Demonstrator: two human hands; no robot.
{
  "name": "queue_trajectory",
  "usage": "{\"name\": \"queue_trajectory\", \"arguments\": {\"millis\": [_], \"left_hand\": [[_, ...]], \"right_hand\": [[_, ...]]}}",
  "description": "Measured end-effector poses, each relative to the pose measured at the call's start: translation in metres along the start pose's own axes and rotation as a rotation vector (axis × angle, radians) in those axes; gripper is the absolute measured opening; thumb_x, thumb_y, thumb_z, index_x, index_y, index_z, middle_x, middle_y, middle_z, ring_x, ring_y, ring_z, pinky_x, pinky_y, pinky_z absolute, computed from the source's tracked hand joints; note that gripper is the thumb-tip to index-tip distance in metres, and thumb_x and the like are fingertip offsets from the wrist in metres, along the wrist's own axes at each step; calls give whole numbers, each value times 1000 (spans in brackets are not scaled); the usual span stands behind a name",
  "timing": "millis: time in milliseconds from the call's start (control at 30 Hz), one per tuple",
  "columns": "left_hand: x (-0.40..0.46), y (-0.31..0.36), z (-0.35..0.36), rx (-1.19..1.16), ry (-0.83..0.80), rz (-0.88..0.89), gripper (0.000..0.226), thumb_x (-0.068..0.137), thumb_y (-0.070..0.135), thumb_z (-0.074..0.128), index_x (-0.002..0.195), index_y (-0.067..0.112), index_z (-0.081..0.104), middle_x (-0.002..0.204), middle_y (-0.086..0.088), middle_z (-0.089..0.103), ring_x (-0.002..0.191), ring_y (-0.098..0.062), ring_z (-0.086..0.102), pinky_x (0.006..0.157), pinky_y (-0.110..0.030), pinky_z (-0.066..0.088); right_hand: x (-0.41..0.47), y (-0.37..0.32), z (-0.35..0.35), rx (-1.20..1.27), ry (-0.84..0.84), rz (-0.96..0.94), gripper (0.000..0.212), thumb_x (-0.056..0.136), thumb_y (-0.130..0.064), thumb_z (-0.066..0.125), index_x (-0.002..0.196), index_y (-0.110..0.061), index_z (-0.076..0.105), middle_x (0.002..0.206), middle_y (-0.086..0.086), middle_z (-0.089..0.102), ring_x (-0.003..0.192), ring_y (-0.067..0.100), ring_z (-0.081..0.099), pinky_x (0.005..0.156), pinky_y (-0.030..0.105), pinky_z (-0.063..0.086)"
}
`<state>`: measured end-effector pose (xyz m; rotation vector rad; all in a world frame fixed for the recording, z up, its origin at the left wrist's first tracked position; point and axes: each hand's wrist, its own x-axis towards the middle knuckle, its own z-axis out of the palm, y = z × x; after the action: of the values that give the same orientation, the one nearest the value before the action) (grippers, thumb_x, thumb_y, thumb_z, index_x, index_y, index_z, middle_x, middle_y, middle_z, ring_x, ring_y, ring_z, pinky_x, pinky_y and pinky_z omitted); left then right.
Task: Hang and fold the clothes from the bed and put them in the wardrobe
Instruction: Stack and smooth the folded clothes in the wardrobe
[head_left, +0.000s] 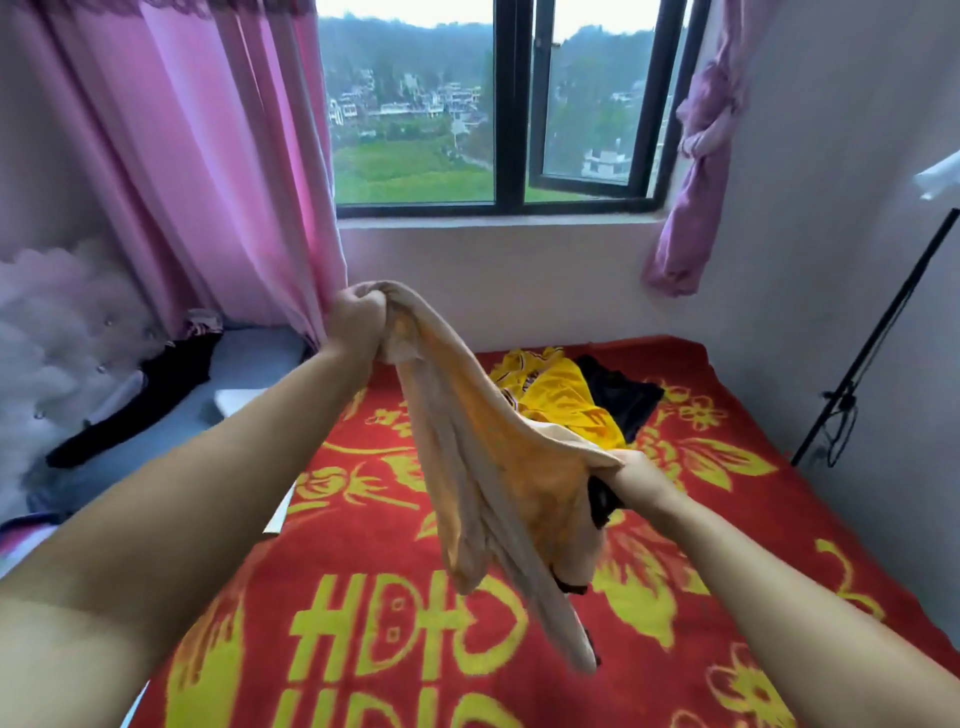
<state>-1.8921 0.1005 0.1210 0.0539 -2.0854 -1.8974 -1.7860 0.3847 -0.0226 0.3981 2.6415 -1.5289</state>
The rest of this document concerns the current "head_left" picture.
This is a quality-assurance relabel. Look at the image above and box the blue patterned pillow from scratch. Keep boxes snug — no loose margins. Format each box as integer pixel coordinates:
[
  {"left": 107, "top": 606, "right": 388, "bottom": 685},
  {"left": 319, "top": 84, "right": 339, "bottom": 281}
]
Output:
[{"left": 0, "top": 513, "right": 69, "bottom": 579}]

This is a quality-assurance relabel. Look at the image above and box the wide pink curtain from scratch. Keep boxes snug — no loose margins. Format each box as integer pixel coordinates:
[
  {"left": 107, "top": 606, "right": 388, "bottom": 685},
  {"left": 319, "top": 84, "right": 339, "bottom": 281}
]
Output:
[{"left": 15, "top": 0, "right": 347, "bottom": 354}]

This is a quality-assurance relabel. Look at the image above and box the red and yellow blanket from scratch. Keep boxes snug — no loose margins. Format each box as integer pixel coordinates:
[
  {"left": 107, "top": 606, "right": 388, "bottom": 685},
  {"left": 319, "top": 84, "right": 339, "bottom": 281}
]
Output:
[{"left": 127, "top": 334, "right": 960, "bottom": 728}]

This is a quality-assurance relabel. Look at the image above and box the pale blue pillow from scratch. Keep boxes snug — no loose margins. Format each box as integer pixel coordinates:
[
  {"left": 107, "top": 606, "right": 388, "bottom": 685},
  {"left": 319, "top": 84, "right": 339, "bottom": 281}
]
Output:
[{"left": 22, "top": 327, "right": 309, "bottom": 519}]

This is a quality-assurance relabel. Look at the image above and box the person's right forearm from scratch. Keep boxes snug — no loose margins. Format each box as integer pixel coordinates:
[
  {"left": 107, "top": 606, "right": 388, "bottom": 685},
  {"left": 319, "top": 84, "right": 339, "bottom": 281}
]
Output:
[{"left": 645, "top": 480, "right": 960, "bottom": 728}]

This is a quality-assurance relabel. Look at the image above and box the white tufted headboard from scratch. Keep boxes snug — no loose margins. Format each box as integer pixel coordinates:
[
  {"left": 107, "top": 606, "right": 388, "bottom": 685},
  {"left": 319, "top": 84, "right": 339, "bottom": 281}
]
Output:
[{"left": 0, "top": 240, "right": 167, "bottom": 512}]

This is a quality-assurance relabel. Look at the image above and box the person's left forearm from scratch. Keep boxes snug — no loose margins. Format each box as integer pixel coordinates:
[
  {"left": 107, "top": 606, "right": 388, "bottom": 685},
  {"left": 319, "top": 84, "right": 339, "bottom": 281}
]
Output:
[{"left": 0, "top": 337, "right": 384, "bottom": 728}]

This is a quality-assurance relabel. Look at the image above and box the dark framed window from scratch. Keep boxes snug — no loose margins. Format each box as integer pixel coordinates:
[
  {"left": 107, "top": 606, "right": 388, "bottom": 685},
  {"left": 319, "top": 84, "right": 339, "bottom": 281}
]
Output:
[{"left": 315, "top": 0, "right": 714, "bottom": 219}]

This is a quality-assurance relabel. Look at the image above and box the person's right hand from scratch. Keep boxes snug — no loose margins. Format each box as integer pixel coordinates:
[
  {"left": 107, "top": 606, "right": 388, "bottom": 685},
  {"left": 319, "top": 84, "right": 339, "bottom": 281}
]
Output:
[{"left": 592, "top": 447, "right": 684, "bottom": 524}]

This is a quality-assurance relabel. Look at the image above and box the black floor lamp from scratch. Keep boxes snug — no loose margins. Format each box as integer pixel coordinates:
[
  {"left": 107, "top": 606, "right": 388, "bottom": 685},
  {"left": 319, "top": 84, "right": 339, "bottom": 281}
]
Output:
[{"left": 790, "top": 150, "right": 960, "bottom": 470}]

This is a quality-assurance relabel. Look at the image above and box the pile of mixed clothes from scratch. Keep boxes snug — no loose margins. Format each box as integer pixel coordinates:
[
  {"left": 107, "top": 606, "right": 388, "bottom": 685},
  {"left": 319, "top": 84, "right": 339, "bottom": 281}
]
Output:
[{"left": 45, "top": 330, "right": 666, "bottom": 594}]

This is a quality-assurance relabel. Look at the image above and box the narrow pink curtain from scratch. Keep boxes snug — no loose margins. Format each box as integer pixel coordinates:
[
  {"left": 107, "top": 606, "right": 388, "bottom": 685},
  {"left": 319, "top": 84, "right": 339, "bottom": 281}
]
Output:
[{"left": 645, "top": 0, "right": 782, "bottom": 297}]

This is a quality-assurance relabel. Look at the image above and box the person's left hand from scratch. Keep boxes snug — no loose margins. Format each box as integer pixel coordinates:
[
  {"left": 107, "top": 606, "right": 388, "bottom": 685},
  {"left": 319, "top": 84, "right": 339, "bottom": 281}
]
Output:
[{"left": 325, "top": 282, "right": 389, "bottom": 369}]

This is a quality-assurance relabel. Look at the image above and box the cream thin garment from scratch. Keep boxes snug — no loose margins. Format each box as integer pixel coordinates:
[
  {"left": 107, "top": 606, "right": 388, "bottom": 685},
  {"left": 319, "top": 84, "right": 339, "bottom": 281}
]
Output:
[{"left": 352, "top": 280, "right": 624, "bottom": 677}]

